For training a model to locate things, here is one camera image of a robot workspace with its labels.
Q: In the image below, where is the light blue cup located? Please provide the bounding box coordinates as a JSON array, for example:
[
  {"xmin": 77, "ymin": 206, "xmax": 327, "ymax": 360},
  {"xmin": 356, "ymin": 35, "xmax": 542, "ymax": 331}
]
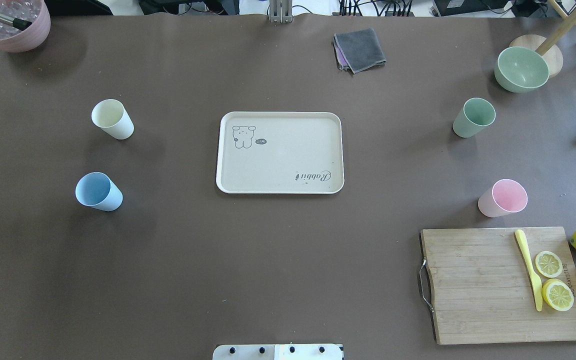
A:
[{"xmin": 75, "ymin": 172, "xmax": 123, "ymax": 212}]

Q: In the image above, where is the light green cup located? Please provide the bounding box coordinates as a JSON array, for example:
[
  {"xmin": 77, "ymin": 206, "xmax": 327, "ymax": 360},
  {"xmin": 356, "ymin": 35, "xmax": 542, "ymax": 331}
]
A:
[{"xmin": 452, "ymin": 97, "xmax": 496, "ymax": 138}]

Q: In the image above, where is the cream rectangular rabbit tray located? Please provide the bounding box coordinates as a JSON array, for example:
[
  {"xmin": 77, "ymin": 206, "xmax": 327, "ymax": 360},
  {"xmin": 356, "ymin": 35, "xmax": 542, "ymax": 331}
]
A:
[{"xmin": 215, "ymin": 111, "xmax": 345, "ymax": 195}]

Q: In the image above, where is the purple cloth under grey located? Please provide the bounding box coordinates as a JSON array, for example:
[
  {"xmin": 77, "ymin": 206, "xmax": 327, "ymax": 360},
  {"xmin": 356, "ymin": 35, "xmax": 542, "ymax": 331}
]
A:
[{"xmin": 333, "ymin": 41, "xmax": 350, "ymax": 71}]

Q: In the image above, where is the grey folded cloth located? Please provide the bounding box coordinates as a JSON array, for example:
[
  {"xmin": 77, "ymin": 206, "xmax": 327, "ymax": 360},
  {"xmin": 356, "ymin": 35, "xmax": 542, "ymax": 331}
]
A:
[{"xmin": 333, "ymin": 27, "xmax": 386, "ymax": 75}]

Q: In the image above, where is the pink cup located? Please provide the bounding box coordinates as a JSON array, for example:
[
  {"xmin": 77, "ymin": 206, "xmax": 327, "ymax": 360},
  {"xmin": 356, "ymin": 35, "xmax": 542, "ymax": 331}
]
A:
[{"xmin": 477, "ymin": 178, "xmax": 528, "ymax": 218}]

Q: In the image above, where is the wooden cutting board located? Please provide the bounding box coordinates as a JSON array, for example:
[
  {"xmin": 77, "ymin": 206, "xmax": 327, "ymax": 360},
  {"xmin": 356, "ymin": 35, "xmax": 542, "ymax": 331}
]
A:
[{"xmin": 420, "ymin": 227, "xmax": 576, "ymax": 346}]

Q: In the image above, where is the light green bowl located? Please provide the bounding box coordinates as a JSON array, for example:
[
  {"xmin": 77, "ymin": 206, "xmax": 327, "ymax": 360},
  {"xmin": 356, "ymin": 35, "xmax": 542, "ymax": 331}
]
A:
[{"xmin": 494, "ymin": 47, "xmax": 550, "ymax": 93}]

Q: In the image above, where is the yellow plastic knife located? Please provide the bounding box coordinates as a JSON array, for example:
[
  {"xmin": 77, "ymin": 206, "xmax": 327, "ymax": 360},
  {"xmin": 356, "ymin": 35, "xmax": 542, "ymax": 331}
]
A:
[{"xmin": 514, "ymin": 228, "xmax": 544, "ymax": 312}]

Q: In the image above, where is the upper lemon half slice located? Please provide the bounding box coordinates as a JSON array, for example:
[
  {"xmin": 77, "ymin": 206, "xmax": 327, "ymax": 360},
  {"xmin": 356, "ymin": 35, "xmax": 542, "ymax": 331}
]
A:
[{"xmin": 534, "ymin": 250, "xmax": 563, "ymax": 279}]

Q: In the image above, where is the lemon half slice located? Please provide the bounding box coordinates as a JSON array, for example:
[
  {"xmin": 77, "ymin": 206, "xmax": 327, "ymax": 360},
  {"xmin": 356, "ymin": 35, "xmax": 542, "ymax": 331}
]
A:
[
  {"xmin": 534, "ymin": 250, "xmax": 563, "ymax": 279},
  {"xmin": 541, "ymin": 278, "xmax": 575, "ymax": 312}
]

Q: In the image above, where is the wooden stand with round base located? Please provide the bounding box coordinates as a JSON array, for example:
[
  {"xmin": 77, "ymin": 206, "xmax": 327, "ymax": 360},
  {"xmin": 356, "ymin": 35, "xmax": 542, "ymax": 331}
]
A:
[{"xmin": 509, "ymin": 0, "xmax": 576, "ymax": 79}]

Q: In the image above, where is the lower lemon half slice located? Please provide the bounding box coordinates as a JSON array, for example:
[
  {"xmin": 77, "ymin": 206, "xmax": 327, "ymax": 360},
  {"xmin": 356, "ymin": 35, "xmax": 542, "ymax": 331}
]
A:
[{"xmin": 541, "ymin": 278, "xmax": 575, "ymax": 312}]

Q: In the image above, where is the pink bowl with ice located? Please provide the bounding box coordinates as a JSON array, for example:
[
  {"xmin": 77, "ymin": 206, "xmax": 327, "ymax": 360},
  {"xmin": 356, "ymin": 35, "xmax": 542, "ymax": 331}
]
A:
[{"xmin": 0, "ymin": 0, "xmax": 51, "ymax": 53}]

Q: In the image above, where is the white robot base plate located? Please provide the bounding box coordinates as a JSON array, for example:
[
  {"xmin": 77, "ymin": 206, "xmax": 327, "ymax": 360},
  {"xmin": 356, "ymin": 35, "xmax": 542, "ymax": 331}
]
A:
[{"xmin": 212, "ymin": 343, "xmax": 345, "ymax": 360}]

